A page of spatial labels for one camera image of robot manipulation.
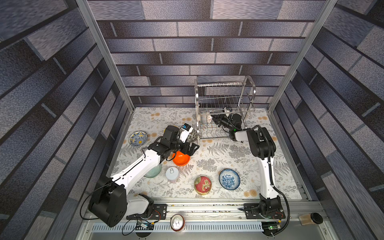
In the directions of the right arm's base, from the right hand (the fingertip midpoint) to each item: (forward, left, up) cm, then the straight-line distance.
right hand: (208, 113), depth 99 cm
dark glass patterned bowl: (-2, +3, -3) cm, 5 cm away
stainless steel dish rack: (+1, -3, +13) cm, 13 cm away
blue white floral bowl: (-39, -11, -13) cm, 43 cm away
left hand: (-25, +9, +3) cm, 27 cm away
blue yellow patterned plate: (-14, +48, -11) cm, 52 cm away
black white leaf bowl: (-10, +11, -13) cm, 20 cm away
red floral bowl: (-44, +4, -11) cm, 45 cm away
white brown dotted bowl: (-3, 0, -3) cm, 4 cm away
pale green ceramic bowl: (-37, +32, -11) cm, 50 cm away
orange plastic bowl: (-29, +17, -10) cm, 36 cm away
